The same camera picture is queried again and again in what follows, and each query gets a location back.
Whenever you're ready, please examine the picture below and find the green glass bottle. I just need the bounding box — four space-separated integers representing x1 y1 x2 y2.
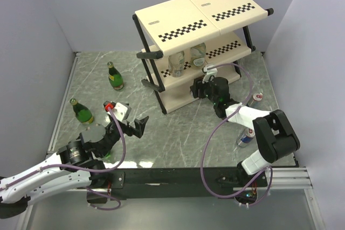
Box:
107 61 124 90
70 98 94 124

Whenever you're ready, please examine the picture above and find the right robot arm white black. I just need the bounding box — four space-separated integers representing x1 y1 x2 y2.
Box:
190 76 300 186

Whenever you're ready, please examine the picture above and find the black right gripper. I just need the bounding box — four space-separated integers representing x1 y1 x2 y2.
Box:
190 75 218 106

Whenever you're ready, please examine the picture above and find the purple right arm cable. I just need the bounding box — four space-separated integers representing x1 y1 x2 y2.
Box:
201 62 273 209

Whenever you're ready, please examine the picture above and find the green glass bottle middle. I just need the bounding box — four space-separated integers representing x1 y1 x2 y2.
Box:
70 98 94 124

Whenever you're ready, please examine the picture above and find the green glass bottle far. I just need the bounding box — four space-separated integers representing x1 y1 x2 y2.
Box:
107 61 124 90

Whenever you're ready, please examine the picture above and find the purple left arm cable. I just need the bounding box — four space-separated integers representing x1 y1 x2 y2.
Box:
0 108 127 211

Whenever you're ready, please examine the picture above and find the energy drink can far right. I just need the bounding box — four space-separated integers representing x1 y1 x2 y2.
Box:
246 92 264 108

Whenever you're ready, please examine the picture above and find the energy drink can lying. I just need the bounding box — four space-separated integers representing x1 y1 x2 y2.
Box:
236 128 255 148

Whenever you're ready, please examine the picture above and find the clear Chang soda water bottle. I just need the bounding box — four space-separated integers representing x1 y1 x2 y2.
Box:
168 51 184 78

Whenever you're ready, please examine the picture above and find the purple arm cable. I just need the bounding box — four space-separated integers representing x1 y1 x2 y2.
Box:
201 62 273 209
0 108 127 211

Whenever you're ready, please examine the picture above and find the aluminium rail frame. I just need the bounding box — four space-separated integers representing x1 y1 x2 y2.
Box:
17 51 322 229

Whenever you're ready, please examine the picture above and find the beige two-tier shelf black frame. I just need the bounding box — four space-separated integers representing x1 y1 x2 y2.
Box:
132 0 274 114

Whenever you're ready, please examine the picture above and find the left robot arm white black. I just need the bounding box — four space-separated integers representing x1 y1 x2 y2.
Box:
1 101 149 219

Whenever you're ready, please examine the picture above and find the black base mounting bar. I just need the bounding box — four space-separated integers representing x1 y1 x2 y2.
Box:
101 167 253 201

